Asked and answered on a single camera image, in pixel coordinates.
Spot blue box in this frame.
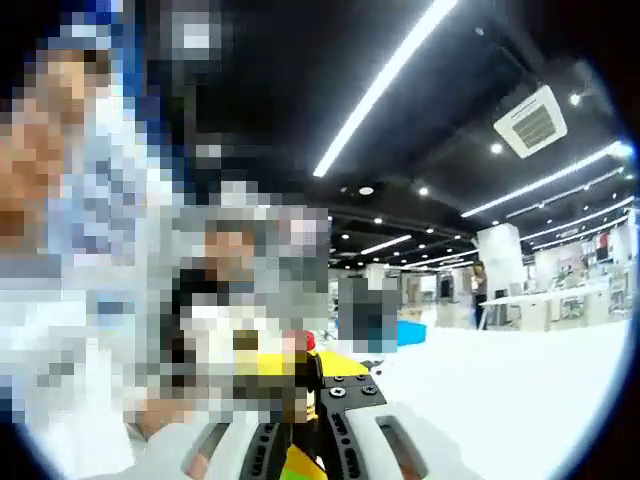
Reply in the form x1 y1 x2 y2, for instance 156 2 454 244
397 322 430 347

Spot person's white shirt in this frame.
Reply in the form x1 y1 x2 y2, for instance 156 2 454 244
29 422 186 480

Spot white square pillar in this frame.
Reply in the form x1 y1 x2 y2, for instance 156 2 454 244
476 224 527 301

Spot white work table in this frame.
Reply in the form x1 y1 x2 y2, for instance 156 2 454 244
479 288 612 332

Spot ceiling spotlights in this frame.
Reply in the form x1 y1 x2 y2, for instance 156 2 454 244
339 92 584 256

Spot curved ceiling light strip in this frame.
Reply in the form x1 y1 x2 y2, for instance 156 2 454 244
459 140 632 219

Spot long ceiling light strip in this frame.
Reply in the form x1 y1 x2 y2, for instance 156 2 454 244
312 0 460 179

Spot white ceiling air vent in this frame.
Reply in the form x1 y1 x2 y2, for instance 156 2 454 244
492 83 569 160

